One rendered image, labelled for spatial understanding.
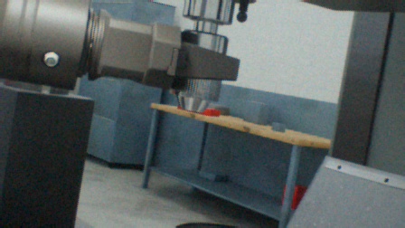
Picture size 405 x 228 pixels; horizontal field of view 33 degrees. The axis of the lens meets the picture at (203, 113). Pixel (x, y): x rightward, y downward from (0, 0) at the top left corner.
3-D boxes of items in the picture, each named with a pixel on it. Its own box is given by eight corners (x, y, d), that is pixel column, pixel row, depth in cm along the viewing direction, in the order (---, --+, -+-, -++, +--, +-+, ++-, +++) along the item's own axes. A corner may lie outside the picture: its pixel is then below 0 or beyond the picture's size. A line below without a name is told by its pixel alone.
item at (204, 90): (158, 91, 64) (167, 37, 63) (195, 97, 67) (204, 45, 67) (191, 98, 60) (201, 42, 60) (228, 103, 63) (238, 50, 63)
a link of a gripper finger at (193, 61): (233, 87, 62) (167, 75, 60) (240, 52, 62) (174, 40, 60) (238, 88, 60) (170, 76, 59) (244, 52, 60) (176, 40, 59)
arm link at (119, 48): (188, 4, 56) (42, -26, 54) (168, 118, 57) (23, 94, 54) (164, 13, 69) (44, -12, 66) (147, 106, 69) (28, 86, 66)
